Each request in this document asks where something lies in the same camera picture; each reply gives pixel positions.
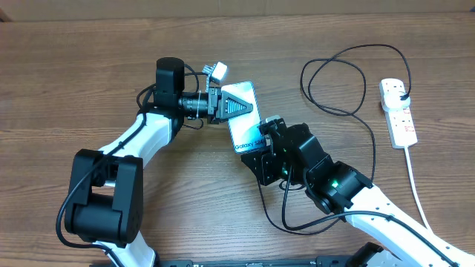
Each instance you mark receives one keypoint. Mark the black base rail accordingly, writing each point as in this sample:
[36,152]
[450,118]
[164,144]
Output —
[369,255]

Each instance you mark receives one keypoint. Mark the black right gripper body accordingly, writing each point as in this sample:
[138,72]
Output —
[274,170]

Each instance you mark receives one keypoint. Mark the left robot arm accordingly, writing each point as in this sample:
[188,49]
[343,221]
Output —
[104,205]

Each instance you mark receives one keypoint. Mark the Samsung Galaxy smartphone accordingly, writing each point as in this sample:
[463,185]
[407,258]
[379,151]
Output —
[244,131]

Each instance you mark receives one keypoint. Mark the white charger plug adapter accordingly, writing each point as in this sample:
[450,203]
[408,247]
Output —
[392,101]

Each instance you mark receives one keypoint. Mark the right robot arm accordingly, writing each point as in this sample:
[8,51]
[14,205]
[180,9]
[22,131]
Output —
[341,191]

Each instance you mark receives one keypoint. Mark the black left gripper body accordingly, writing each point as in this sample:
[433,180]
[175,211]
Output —
[212,107]

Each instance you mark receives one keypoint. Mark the white power strip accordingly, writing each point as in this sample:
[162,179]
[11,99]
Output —
[400,123]

